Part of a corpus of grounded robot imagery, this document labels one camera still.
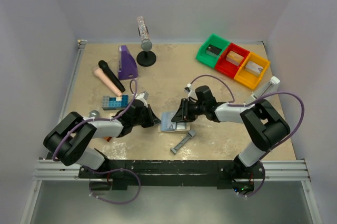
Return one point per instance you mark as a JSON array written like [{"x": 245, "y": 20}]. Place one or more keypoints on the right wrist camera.
[{"x": 190, "y": 92}]

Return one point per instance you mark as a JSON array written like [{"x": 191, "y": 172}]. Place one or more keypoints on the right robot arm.
[{"x": 263, "y": 123}]

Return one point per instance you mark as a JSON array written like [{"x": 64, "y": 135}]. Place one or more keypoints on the beige microphone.
[{"x": 98, "y": 72}]

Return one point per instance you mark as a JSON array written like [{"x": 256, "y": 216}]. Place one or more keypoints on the white grey stand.
[{"x": 270, "y": 87}]

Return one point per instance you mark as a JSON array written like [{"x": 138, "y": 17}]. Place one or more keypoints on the grey truss bar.
[{"x": 188, "y": 136}]

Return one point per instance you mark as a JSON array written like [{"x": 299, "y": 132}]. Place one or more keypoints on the glitter microphone on stand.
[{"x": 146, "y": 44}]

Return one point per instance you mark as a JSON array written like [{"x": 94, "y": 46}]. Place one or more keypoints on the white card in yellow bin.
[{"x": 254, "y": 68}]

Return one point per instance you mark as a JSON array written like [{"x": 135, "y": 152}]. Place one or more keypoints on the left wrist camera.
[{"x": 143, "y": 96}]

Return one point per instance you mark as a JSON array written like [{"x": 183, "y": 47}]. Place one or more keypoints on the tan card in red bin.
[{"x": 234, "y": 58}]

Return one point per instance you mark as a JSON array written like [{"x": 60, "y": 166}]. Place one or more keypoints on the black round stand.
[{"x": 146, "y": 59}]

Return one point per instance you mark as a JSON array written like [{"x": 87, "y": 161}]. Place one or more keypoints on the black card in green bin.
[{"x": 213, "y": 51}]

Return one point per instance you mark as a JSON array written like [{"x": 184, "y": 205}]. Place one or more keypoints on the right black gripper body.
[{"x": 186, "y": 109}]

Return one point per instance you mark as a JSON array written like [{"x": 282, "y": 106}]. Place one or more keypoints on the green storage bin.
[{"x": 217, "y": 41}]

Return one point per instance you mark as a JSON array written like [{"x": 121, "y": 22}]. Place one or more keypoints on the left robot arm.
[{"x": 69, "y": 140}]

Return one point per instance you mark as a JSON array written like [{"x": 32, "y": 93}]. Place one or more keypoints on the silver credit card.
[{"x": 166, "y": 124}]

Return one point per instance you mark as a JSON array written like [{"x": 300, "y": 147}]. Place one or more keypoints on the blue toy brick block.
[{"x": 114, "y": 103}]

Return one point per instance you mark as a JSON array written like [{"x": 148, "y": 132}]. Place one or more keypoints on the red storage bin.
[{"x": 226, "y": 68}]

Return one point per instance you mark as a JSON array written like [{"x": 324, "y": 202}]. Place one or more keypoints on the purple wedge holder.
[{"x": 127, "y": 67}]

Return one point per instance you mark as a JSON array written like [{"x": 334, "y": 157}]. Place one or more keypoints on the black base frame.
[{"x": 222, "y": 174}]

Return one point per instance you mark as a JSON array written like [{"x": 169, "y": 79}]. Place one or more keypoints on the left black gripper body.
[{"x": 148, "y": 116}]

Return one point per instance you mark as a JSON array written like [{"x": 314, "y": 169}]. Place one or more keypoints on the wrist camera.
[
  {"x": 190, "y": 92},
  {"x": 143, "y": 96}
]

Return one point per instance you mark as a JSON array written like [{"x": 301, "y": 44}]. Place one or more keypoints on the aluminium frame rail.
[{"x": 48, "y": 168}]

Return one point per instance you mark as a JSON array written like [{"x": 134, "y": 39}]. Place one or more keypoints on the yellow storage bin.
[{"x": 247, "y": 79}]

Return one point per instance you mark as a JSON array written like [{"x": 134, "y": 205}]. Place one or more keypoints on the red glitter microphone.
[{"x": 94, "y": 114}]

